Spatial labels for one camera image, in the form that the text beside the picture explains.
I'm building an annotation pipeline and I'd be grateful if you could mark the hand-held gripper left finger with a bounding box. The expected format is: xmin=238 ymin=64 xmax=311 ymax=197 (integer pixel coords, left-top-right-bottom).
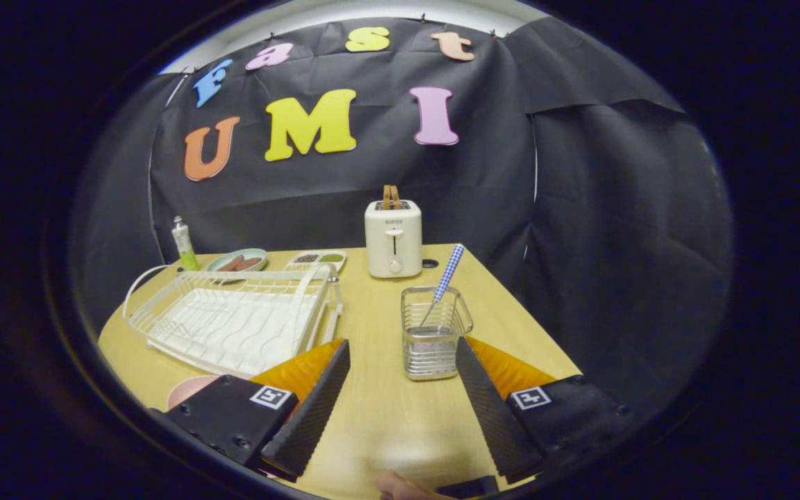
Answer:
xmin=152 ymin=338 xmax=352 ymax=481

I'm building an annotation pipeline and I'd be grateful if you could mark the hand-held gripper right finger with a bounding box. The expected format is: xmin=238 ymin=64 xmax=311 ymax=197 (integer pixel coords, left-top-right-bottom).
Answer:
xmin=454 ymin=336 xmax=644 ymax=485

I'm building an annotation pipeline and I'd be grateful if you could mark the clear metal-wire basket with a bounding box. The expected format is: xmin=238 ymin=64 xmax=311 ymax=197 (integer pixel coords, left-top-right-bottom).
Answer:
xmin=401 ymin=285 xmax=474 ymax=381

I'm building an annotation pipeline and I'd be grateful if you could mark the white wire dish rack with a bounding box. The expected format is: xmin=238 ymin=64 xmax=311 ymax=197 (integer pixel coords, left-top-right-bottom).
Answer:
xmin=123 ymin=262 xmax=344 ymax=380

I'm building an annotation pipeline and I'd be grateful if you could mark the pink plate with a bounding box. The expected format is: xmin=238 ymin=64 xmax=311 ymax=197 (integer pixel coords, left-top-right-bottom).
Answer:
xmin=166 ymin=375 xmax=222 ymax=412

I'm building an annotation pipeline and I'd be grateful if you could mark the spoon with blue checkered handle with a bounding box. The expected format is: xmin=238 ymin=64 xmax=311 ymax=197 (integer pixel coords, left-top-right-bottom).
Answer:
xmin=419 ymin=244 xmax=465 ymax=328

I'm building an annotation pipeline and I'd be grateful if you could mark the pale green plate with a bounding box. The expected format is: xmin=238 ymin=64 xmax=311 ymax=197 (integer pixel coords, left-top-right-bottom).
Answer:
xmin=207 ymin=248 xmax=268 ymax=273

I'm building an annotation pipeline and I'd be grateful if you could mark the white divided condiment tray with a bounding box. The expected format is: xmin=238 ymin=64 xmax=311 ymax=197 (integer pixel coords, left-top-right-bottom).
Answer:
xmin=285 ymin=250 xmax=347 ymax=273

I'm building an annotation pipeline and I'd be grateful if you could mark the cream toaster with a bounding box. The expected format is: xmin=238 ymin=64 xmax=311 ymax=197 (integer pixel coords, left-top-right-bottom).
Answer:
xmin=364 ymin=199 xmax=423 ymax=279

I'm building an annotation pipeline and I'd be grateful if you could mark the black backdrop cloth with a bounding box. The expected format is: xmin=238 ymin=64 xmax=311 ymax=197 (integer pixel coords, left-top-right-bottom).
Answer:
xmin=70 ymin=15 xmax=734 ymax=417

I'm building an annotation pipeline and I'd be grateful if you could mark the green and white tube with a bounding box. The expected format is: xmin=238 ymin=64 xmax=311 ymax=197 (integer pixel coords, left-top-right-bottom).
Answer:
xmin=172 ymin=215 xmax=200 ymax=272

